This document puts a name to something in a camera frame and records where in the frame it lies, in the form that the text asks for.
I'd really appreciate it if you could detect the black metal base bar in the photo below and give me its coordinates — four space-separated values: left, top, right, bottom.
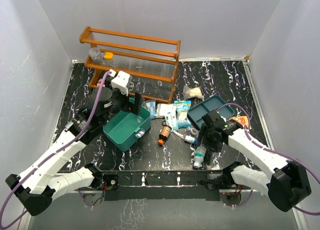
79 164 248 202

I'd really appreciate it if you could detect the yellow capped small jar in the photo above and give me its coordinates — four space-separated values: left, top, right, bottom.
103 52 114 63

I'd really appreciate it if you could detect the blue white wipes packet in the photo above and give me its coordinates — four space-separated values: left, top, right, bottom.
174 100 191 128

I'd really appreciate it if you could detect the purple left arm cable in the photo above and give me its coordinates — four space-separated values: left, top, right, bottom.
0 71 112 228

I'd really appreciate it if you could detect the clear green-banded bottle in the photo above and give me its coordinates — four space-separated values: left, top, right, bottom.
193 145 207 169

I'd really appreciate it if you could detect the blue face mask packet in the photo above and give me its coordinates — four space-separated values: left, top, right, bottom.
165 112 179 131

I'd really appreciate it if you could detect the blue white small bottle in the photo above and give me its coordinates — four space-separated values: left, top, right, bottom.
184 135 197 145

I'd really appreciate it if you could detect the orange wooden shelf rack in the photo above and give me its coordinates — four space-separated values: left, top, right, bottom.
79 26 181 103

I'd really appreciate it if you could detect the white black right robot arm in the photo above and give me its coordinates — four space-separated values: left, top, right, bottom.
196 111 312 212

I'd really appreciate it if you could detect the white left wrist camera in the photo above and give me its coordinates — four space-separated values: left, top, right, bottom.
111 71 132 96

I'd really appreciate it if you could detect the clear tape roll bag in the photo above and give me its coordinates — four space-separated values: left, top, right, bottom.
185 127 199 138

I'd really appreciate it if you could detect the brown orange-capped medicine bottle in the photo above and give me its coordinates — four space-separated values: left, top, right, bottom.
157 125 172 146

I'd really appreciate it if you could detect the bag of cotton balls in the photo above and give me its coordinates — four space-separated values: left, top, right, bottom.
183 85 203 100

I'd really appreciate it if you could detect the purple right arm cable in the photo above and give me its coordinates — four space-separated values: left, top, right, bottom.
216 102 320 214

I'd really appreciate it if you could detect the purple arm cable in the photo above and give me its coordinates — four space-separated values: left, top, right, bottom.
216 102 320 214
0 71 112 228

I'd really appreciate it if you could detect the dark blue divided tray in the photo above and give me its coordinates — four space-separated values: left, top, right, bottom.
187 95 226 130

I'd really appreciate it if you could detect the bag with blue bandage rolls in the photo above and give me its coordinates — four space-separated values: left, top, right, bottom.
144 100 159 119

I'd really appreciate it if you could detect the clear plastic cup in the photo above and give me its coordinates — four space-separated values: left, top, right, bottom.
88 47 102 62

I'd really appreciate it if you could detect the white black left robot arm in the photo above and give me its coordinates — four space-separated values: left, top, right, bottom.
5 87 142 216

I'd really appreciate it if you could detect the white gauze packet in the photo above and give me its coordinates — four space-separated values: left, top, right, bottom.
155 103 177 118

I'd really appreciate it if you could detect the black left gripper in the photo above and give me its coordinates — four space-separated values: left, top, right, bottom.
100 78 144 126

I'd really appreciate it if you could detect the teal medicine kit box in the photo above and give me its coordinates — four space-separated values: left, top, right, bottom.
102 106 151 152

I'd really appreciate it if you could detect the red white medicine box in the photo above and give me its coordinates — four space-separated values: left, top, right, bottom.
96 79 106 87

